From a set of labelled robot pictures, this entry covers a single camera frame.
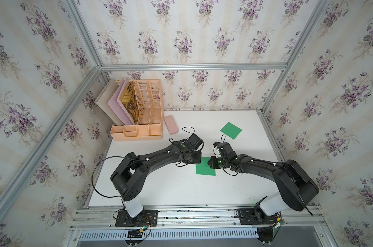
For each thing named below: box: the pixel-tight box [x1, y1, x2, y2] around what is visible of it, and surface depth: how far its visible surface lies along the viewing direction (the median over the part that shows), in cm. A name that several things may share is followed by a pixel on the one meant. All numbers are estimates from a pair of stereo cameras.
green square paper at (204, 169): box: [195, 156, 216, 176], surface depth 90 cm
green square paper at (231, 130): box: [219, 121, 243, 140], surface depth 111 cm
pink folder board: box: [107, 77, 135, 126], surface depth 91 cm
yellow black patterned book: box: [120, 80, 140, 126], surface depth 103 cm
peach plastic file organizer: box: [109, 79, 164, 142], surface depth 106 cm
